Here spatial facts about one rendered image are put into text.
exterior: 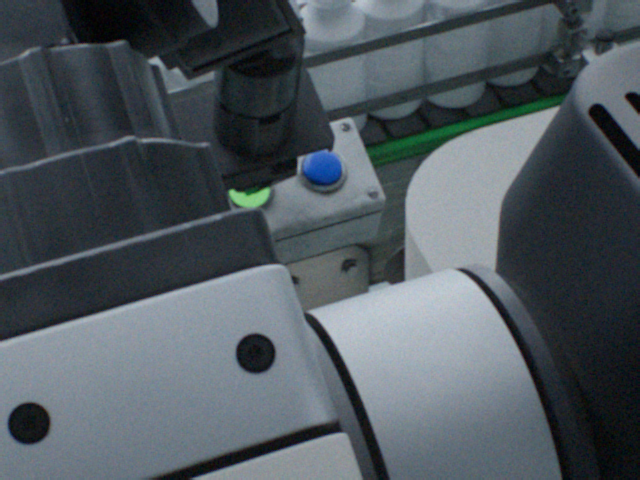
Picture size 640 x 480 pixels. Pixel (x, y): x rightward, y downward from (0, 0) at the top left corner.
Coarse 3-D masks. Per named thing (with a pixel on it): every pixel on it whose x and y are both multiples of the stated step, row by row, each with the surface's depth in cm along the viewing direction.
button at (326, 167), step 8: (320, 152) 105; (312, 160) 105; (320, 160) 105; (328, 160) 105; (336, 160) 105; (304, 168) 105; (312, 168) 105; (320, 168) 105; (328, 168) 105; (336, 168) 105; (312, 176) 105; (320, 176) 105; (328, 176) 105; (336, 176) 105; (320, 184) 105; (328, 184) 105
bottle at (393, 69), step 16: (368, 0) 118; (384, 0) 117; (400, 0) 117; (416, 0) 118; (368, 16) 118; (384, 16) 117; (400, 16) 117; (416, 16) 118; (368, 32) 119; (384, 32) 119; (384, 48) 120; (400, 48) 120; (416, 48) 121; (368, 64) 122; (384, 64) 121; (400, 64) 121; (416, 64) 122; (368, 80) 123; (384, 80) 122; (400, 80) 122; (416, 80) 124; (368, 96) 125; (384, 112) 125; (400, 112) 125
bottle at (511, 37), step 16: (496, 0) 122; (512, 0) 121; (512, 16) 122; (528, 16) 123; (496, 32) 124; (512, 32) 124; (528, 32) 124; (496, 48) 125; (512, 48) 125; (528, 48) 125; (496, 64) 126; (496, 80) 128; (512, 80) 127
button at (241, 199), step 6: (234, 192) 104; (264, 192) 104; (234, 198) 104; (240, 198) 104; (246, 198) 104; (252, 198) 104; (258, 198) 104; (264, 198) 104; (240, 204) 104; (246, 204) 104; (252, 204) 104; (258, 204) 104
